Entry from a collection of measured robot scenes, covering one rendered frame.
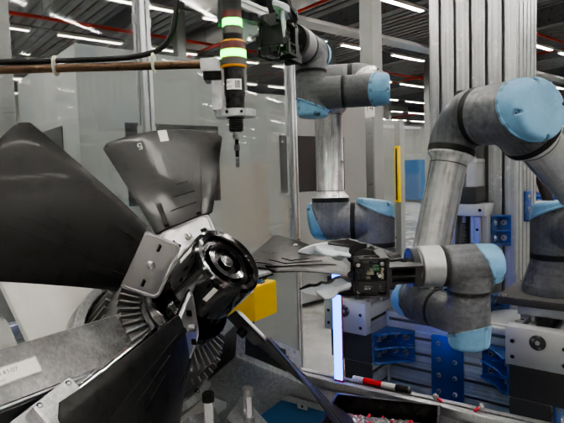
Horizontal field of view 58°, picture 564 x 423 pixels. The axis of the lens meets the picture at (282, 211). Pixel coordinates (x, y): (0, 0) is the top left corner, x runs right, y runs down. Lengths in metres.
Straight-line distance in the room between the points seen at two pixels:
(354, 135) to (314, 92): 4.38
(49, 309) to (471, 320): 0.73
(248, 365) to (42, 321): 0.35
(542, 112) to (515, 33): 0.62
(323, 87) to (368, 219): 0.49
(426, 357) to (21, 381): 1.08
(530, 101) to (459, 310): 0.39
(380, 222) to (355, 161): 4.05
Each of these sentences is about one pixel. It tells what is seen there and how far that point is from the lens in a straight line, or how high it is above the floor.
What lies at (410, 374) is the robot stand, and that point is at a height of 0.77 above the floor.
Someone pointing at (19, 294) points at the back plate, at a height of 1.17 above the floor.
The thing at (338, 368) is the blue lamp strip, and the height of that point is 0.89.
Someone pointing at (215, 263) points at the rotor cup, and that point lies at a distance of 0.76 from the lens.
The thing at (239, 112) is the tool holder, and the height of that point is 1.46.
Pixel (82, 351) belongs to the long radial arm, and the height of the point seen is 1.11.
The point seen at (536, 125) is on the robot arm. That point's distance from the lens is 1.00.
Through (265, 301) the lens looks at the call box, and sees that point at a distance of 1.33.
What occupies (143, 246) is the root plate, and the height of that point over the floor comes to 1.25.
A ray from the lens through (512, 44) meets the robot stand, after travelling 1.60.
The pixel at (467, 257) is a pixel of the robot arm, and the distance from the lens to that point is 0.95.
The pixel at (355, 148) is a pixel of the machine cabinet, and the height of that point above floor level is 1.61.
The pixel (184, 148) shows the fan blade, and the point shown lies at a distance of 0.99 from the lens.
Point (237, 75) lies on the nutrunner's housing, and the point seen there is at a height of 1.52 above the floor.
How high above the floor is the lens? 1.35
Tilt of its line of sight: 4 degrees down
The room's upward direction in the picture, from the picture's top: 2 degrees counter-clockwise
